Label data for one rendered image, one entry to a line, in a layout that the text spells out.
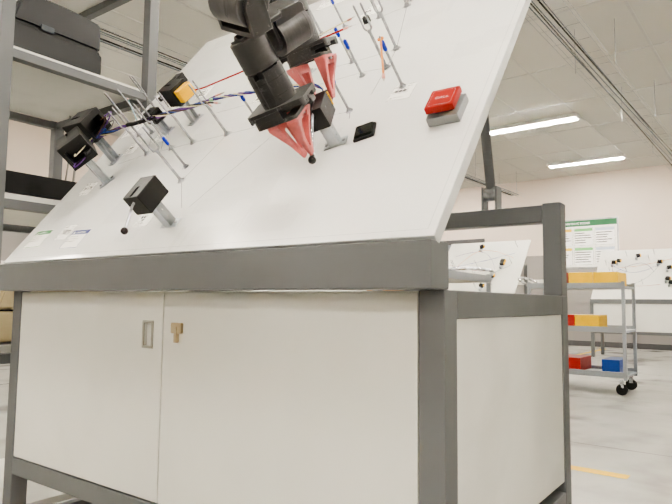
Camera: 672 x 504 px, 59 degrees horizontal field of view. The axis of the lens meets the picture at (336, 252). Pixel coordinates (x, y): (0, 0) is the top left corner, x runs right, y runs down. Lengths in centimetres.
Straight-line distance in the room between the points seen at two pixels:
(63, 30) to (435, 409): 160
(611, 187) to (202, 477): 1160
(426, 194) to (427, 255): 12
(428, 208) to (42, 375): 104
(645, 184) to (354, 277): 1152
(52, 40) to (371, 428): 151
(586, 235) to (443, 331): 1155
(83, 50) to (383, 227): 140
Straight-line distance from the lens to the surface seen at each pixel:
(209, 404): 110
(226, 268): 100
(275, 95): 92
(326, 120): 104
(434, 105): 98
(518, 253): 833
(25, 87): 216
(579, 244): 1235
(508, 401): 105
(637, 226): 1217
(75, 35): 206
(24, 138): 926
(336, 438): 92
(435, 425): 83
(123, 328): 129
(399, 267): 80
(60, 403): 150
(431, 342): 82
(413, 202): 86
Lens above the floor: 78
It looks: 5 degrees up
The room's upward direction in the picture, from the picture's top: 1 degrees clockwise
